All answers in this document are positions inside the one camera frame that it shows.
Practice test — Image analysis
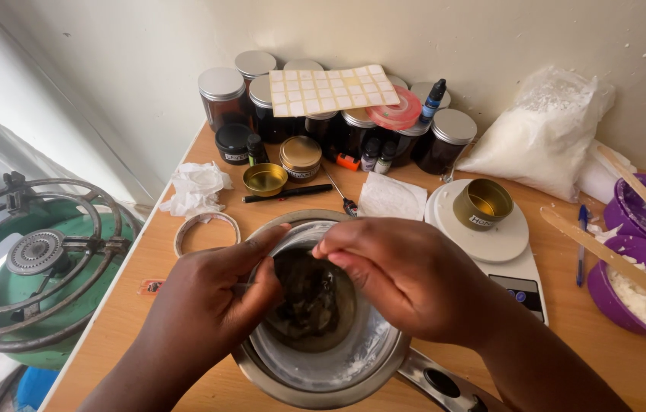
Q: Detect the person's right hand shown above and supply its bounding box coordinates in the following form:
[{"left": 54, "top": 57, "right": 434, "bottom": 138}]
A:
[{"left": 311, "top": 217, "right": 508, "bottom": 349}]

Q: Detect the person's left hand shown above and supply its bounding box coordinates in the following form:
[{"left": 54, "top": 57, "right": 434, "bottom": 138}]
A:
[{"left": 150, "top": 223, "right": 293, "bottom": 380}]

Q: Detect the clear tape roll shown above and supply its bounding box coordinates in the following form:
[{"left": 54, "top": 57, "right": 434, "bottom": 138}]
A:
[{"left": 173, "top": 211, "right": 242, "bottom": 259}]

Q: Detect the flat white paper napkin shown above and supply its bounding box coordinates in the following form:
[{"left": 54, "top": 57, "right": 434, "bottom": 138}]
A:
[{"left": 356, "top": 171, "right": 429, "bottom": 222}]

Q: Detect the white kitchen scale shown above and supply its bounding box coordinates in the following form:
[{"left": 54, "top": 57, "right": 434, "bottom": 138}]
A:
[{"left": 424, "top": 179, "right": 549, "bottom": 326}]

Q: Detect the steel saucepan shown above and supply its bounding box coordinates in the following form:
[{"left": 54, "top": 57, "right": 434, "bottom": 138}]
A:
[{"left": 231, "top": 209, "right": 509, "bottom": 412}]

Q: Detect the open gold candle tin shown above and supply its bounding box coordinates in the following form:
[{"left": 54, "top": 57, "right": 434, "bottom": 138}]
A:
[{"left": 451, "top": 178, "right": 515, "bottom": 232}]

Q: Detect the metal probe thermometer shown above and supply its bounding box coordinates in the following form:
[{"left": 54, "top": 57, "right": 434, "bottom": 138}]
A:
[{"left": 321, "top": 165, "right": 359, "bottom": 219}]

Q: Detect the crumpled white tissue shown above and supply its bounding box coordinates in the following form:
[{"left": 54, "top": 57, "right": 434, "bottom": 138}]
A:
[{"left": 159, "top": 161, "right": 234, "bottom": 222}]

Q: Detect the small dark oil bottle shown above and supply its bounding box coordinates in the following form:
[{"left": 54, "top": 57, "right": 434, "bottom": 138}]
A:
[
  {"left": 360, "top": 137, "right": 382, "bottom": 173},
  {"left": 373, "top": 140, "right": 398, "bottom": 176}
]

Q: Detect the orange lighter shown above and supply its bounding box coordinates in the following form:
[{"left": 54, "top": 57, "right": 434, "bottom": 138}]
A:
[{"left": 323, "top": 146, "right": 362, "bottom": 172}]

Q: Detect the open gold tin lid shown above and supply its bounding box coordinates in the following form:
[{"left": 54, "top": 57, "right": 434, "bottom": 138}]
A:
[{"left": 242, "top": 163, "right": 289, "bottom": 198}]

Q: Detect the black pen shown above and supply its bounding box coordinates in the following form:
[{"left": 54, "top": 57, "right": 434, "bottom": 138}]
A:
[{"left": 242, "top": 183, "right": 334, "bottom": 204}]

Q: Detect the small bottle green label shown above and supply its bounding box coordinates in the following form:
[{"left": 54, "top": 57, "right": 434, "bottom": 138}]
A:
[{"left": 245, "top": 133, "right": 270, "bottom": 167}]

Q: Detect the green gas cylinder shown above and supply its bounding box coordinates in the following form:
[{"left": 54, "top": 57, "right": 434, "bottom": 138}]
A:
[{"left": 0, "top": 197, "right": 143, "bottom": 370}]

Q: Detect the closed gold tin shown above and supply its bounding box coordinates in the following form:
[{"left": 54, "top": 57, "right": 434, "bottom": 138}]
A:
[{"left": 279, "top": 135, "right": 323, "bottom": 183}]

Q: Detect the red round plastic lid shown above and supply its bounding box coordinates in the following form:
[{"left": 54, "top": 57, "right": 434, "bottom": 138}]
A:
[{"left": 364, "top": 85, "right": 423, "bottom": 132}]

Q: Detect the black round tin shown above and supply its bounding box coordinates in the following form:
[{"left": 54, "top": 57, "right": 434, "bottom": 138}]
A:
[{"left": 214, "top": 123, "right": 254, "bottom": 166}]

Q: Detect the metal burner pot stand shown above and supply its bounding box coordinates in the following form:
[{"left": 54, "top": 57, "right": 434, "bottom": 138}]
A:
[{"left": 0, "top": 171, "right": 142, "bottom": 353}]

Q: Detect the blue pen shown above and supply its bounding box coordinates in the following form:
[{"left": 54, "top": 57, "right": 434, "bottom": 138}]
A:
[{"left": 576, "top": 204, "right": 590, "bottom": 288}]

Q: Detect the blue plastic container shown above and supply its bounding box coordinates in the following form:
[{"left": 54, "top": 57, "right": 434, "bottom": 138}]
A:
[{"left": 16, "top": 365, "right": 61, "bottom": 410}]

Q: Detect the blue dropper bottle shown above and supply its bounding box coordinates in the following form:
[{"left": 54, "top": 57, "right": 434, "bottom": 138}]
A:
[{"left": 418, "top": 78, "right": 448, "bottom": 126}]

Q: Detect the bag of white wax flakes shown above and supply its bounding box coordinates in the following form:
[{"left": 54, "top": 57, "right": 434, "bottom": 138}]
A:
[{"left": 456, "top": 65, "right": 617, "bottom": 204}]

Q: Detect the wooden stirring stick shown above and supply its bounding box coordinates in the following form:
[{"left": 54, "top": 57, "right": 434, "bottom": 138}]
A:
[
  {"left": 596, "top": 145, "right": 646, "bottom": 247},
  {"left": 540, "top": 206, "right": 646, "bottom": 310}
]

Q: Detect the purple bowl with wax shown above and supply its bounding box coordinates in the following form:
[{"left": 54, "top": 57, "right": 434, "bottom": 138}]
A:
[{"left": 586, "top": 234, "right": 646, "bottom": 351}]

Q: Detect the white sticker sheet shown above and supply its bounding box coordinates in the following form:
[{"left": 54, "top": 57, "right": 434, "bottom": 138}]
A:
[{"left": 268, "top": 63, "right": 401, "bottom": 119}]

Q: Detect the group of silver-lidded amber jars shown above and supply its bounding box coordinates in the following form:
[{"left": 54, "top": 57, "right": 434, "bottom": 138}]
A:
[{"left": 197, "top": 50, "right": 478, "bottom": 176}]

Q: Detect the white plastic roll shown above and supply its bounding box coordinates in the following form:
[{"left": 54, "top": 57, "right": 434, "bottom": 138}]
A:
[{"left": 577, "top": 140, "right": 639, "bottom": 206}]

